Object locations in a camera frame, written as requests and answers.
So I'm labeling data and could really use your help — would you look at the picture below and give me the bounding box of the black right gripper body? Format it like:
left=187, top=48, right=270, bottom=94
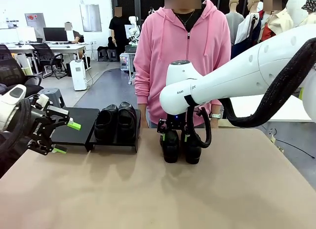
left=159, top=114, right=192, bottom=135

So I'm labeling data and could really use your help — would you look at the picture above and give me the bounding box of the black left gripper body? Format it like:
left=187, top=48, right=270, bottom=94
left=29, top=110, right=62, bottom=143

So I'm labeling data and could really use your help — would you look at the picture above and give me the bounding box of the chunky black leather loafer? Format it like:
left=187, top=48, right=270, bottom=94
left=181, top=130, right=202, bottom=165
left=160, top=129, right=180, bottom=163

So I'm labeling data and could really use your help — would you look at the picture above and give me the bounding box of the black leather dress shoe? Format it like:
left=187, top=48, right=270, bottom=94
left=94, top=104, right=119, bottom=142
left=117, top=101, right=137, bottom=143

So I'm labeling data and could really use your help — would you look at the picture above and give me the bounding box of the person's left forearm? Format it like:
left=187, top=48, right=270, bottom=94
left=211, top=98, right=223, bottom=115

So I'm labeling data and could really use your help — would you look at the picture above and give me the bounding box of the person's right forearm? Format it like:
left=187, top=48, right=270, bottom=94
left=134, top=66, right=152, bottom=105

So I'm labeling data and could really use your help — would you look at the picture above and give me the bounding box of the black shoe stand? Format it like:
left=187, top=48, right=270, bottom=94
left=50, top=107, right=100, bottom=153
left=88, top=108, right=142, bottom=153

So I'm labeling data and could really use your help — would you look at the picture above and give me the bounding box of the person's right hand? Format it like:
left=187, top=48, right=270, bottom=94
left=138, top=104, right=149, bottom=128

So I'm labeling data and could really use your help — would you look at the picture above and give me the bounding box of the grey plastic stool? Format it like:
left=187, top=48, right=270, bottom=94
left=39, top=87, right=65, bottom=109

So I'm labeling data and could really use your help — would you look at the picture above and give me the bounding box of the white dehumidifier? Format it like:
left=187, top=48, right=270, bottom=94
left=69, top=59, right=87, bottom=91

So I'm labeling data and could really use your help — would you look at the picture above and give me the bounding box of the person in pink hoodie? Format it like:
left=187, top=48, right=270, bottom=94
left=133, top=0, right=232, bottom=129

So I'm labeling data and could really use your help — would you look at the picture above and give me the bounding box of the white office desk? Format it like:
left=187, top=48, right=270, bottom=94
left=4, top=42, right=87, bottom=74

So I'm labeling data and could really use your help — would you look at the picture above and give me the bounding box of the small black stool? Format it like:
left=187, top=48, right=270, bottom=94
left=97, top=47, right=108, bottom=61
left=107, top=48, right=118, bottom=62

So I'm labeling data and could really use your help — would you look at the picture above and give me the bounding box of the clear equipment cart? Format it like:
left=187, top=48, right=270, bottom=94
left=119, top=52, right=135, bottom=71

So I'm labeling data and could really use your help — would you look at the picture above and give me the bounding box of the person in brown shirt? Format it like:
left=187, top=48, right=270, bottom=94
left=64, top=22, right=84, bottom=43

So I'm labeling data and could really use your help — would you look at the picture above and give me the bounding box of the black computer monitor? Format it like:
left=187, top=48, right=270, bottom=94
left=43, top=27, right=68, bottom=42

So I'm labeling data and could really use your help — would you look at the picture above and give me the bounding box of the white computer monitor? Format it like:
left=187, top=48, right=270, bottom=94
left=16, top=26, right=37, bottom=42

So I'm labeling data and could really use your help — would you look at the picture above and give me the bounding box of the white folding table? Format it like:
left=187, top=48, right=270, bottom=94
left=222, top=94, right=313, bottom=123

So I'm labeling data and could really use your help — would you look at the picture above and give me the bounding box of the person in black clothes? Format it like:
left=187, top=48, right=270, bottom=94
left=109, top=6, right=130, bottom=56

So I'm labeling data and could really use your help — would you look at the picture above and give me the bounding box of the white humanoid robot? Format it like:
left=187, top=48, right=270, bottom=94
left=124, top=16, right=140, bottom=46

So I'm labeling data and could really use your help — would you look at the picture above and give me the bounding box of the mannequin with grey top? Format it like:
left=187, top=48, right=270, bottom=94
left=224, top=0, right=245, bottom=46

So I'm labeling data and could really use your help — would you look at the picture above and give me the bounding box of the mannequin with white navy jacket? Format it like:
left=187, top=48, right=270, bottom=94
left=234, top=0, right=262, bottom=48

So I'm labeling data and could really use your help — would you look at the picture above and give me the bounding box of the mannequin red top cream jacket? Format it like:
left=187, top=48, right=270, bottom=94
left=259, top=0, right=294, bottom=41

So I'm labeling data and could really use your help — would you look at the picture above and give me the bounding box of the mannequin beige coat bucket hat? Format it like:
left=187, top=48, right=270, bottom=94
left=300, top=0, right=316, bottom=26

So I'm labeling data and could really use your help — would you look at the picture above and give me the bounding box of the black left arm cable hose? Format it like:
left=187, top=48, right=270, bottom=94
left=0, top=98, right=33, bottom=157

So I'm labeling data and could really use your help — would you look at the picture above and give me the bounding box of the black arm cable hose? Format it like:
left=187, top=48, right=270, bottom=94
left=185, top=38, right=316, bottom=149
left=0, top=98, right=33, bottom=157

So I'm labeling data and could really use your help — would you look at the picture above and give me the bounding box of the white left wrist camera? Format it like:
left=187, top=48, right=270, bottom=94
left=34, top=93, right=50, bottom=111

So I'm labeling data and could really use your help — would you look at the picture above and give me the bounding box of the silver wall panel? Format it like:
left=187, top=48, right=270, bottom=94
left=79, top=3, right=102, bottom=32

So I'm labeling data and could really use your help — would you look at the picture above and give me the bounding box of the thin black floor cable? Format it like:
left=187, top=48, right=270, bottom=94
left=275, top=139, right=316, bottom=157

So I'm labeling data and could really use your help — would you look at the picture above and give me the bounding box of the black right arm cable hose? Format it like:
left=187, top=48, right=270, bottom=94
left=185, top=38, right=316, bottom=149

